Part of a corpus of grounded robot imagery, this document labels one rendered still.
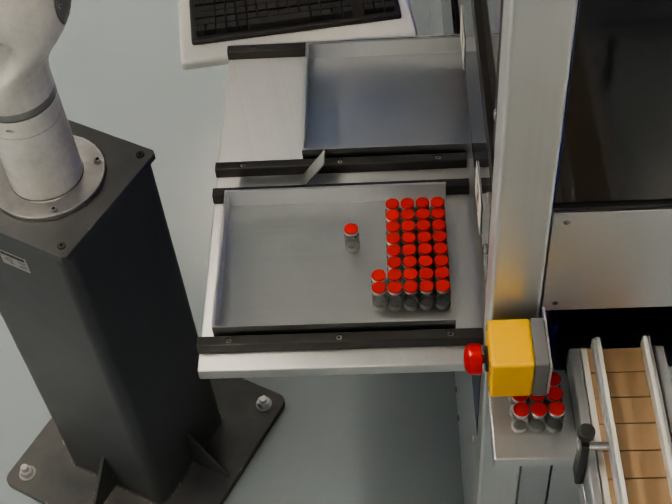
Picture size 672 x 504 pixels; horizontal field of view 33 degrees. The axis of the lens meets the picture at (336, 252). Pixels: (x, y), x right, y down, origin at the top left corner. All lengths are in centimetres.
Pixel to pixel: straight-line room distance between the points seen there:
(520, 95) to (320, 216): 64
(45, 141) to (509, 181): 80
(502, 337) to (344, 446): 115
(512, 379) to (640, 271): 20
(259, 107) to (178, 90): 141
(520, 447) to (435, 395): 109
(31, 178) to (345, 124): 51
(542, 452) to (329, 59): 83
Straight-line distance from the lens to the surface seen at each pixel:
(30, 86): 173
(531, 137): 123
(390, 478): 248
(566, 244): 137
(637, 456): 147
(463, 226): 173
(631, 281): 144
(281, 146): 186
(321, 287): 166
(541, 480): 185
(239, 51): 202
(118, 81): 340
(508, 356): 140
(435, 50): 200
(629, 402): 151
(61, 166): 184
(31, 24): 162
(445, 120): 188
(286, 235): 173
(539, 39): 113
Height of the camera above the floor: 219
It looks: 50 degrees down
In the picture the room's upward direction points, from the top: 6 degrees counter-clockwise
